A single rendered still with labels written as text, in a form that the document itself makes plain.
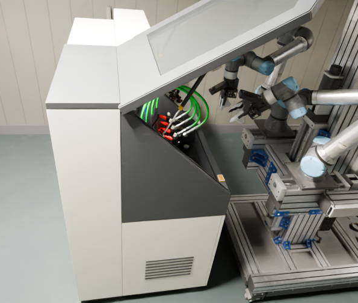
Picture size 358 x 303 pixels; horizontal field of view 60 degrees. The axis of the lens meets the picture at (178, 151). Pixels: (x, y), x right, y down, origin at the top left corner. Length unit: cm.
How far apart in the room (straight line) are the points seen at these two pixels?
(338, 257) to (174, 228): 139
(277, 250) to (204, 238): 77
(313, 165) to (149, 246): 100
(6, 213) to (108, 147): 179
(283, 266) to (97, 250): 132
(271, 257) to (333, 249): 52
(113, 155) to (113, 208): 33
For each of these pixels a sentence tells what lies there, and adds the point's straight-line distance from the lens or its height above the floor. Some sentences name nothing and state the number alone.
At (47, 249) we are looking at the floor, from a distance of 268.
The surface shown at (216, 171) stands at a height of 95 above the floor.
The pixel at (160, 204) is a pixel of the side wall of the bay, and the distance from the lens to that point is 164.
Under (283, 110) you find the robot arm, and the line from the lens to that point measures 213.
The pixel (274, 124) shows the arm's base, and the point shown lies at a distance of 217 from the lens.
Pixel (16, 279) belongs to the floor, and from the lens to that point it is 259.
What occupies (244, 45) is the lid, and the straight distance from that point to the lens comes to 126.
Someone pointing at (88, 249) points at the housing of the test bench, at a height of 59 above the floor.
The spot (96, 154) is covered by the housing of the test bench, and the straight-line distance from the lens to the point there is 141.
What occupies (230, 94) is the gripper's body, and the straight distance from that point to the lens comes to 187.
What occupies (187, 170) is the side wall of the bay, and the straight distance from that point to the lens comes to 151.
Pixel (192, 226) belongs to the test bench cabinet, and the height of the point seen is 71.
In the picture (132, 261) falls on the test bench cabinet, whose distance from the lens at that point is 200.
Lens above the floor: 208
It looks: 36 degrees down
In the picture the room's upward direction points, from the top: 7 degrees clockwise
